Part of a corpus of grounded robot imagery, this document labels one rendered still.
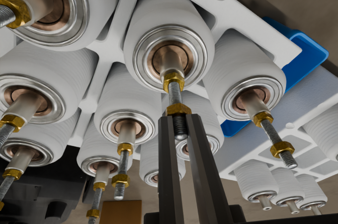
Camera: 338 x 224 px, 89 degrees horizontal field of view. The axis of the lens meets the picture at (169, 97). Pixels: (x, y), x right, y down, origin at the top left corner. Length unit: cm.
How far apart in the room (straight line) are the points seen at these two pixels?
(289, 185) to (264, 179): 11
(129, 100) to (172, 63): 9
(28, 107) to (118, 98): 9
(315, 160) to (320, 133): 24
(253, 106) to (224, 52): 8
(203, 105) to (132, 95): 13
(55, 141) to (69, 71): 13
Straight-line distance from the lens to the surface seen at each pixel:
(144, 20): 17
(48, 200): 66
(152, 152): 36
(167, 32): 16
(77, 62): 26
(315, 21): 57
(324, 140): 47
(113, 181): 21
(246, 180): 56
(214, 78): 23
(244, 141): 53
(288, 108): 48
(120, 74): 27
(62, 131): 33
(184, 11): 17
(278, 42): 30
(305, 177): 77
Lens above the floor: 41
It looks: 49 degrees down
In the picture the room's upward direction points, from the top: 174 degrees clockwise
